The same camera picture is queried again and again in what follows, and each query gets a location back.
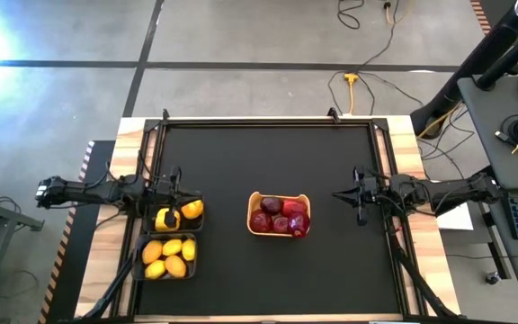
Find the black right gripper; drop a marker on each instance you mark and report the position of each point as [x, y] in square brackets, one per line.
[373, 190]

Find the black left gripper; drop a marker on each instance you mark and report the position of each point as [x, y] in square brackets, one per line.
[164, 193]

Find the red yellow apple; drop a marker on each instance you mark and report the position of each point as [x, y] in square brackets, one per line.
[294, 207]

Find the orange yellow lemon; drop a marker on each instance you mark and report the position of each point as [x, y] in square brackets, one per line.
[152, 252]
[175, 266]

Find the small red produce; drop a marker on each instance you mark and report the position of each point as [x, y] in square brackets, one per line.
[280, 224]

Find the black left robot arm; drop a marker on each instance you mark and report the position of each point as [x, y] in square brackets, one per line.
[88, 192]

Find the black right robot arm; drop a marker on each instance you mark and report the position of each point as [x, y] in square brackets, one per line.
[448, 193]

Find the grey translucent plastic basket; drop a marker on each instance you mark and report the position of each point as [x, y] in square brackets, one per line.
[136, 270]
[151, 225]

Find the yellow plastic basket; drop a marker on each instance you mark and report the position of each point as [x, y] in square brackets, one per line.
[253, 200]

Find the black diagonal support strut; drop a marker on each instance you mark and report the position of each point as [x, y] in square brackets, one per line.
[414, 274]
[115, 288]

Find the black table mat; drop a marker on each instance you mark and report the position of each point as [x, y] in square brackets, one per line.
[286, 279]

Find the white paper sheet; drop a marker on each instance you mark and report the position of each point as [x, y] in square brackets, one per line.
[454, 218]

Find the grey desk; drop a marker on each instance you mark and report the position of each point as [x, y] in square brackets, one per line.
[488, 135]

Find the black desk leg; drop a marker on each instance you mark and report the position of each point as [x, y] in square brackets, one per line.
[498, 252]

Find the black desk caster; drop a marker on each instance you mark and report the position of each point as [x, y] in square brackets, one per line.
[492, 277]

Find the black tower fan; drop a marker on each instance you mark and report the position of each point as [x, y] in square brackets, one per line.
[475, 67]

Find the black frame post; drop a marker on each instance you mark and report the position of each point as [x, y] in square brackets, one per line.
[165, 114]
[333, 114]

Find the black hazard striped base plate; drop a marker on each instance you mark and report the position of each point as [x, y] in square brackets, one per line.
[79, 252]

